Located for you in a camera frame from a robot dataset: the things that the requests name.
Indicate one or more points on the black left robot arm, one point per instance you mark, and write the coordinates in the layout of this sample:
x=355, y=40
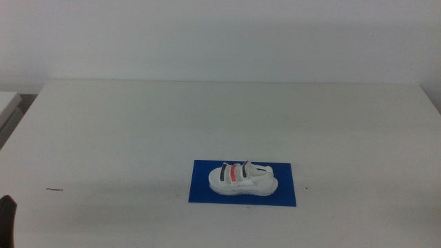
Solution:
x=6, y=224

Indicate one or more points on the small dark thread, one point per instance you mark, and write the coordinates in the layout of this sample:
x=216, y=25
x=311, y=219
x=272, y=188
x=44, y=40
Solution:
x=54, y=189

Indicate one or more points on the blue rectangular mat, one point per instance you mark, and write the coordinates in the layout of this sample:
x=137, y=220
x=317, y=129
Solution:
x=200, y=193

